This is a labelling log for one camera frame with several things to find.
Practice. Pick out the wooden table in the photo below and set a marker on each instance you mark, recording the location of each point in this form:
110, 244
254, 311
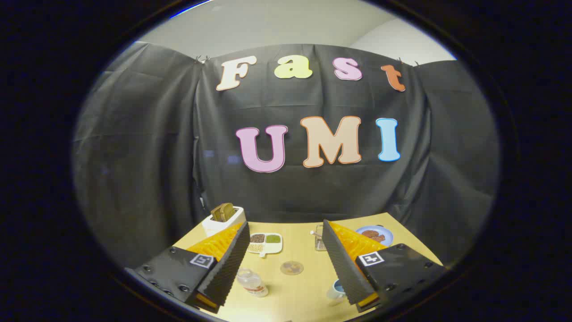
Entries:
292, 290

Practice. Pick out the round clear coaster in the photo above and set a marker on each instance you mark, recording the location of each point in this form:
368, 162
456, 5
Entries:
292, 268

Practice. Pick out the black backdrop cloth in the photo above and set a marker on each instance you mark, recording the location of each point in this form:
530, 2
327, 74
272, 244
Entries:
313, 179

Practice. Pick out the white and blue cup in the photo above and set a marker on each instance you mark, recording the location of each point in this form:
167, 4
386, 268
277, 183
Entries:
336, 290

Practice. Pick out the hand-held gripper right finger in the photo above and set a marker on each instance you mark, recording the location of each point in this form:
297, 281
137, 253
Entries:
342, 264

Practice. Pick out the white toaster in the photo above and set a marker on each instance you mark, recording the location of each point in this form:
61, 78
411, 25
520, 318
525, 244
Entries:
219, 225

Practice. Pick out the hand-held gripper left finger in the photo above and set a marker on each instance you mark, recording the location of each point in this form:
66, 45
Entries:
228, 264

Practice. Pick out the clear plastic juice bottle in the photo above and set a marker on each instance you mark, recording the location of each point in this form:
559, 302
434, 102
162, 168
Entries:
252, 282

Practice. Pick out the blue plate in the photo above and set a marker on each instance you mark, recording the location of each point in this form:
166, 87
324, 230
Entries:
377, 233

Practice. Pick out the white divided seasoning tray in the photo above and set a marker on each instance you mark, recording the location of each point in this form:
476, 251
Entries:
265, 243

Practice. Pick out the brown toast slice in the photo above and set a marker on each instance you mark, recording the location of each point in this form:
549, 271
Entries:
222, 211

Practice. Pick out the brown food on plate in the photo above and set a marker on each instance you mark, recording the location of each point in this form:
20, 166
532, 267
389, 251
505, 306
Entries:
374, 235

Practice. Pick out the clear glass jar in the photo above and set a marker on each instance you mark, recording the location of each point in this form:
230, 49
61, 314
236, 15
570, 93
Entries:
319, 239

